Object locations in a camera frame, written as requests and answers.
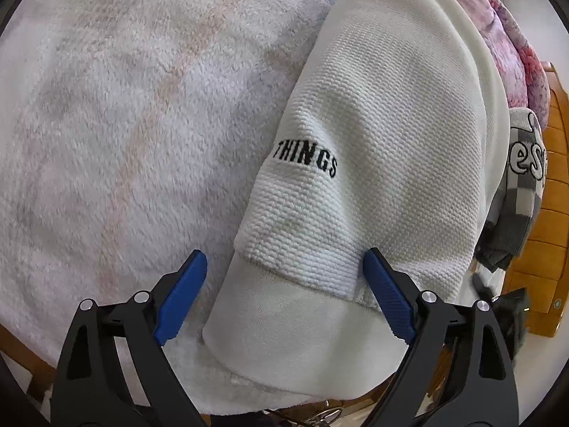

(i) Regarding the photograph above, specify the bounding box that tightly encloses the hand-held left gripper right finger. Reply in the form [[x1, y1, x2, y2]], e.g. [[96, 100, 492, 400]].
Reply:
[[362, 248, 521, 427]]

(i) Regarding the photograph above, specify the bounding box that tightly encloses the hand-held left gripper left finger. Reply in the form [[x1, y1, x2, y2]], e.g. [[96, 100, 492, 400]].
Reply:
[[53, 249, 211, 427]]

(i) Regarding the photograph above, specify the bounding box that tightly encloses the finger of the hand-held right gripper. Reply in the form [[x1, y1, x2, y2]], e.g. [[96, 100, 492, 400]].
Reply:
[[471, 272, 495, 302]]

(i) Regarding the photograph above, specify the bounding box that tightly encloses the white button-up jacket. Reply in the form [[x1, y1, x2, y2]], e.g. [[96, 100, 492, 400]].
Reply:
[[202, 0, 512, 399]]

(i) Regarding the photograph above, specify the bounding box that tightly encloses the wooden headboard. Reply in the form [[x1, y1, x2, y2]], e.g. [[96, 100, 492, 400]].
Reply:
[[501, 62, 569, 342]]

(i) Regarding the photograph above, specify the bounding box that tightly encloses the grey checkered sweater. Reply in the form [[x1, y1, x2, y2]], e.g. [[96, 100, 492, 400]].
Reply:
[[472, 107, 551, 273]]

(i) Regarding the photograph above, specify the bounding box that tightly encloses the white fleece bed blanket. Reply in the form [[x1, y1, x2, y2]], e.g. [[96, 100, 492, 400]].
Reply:
[[0, 0, 372, 415]]

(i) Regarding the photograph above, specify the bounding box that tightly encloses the purple floral quilt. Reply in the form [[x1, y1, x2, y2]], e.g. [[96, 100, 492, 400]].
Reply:
[[413, 0, 553, 119]]

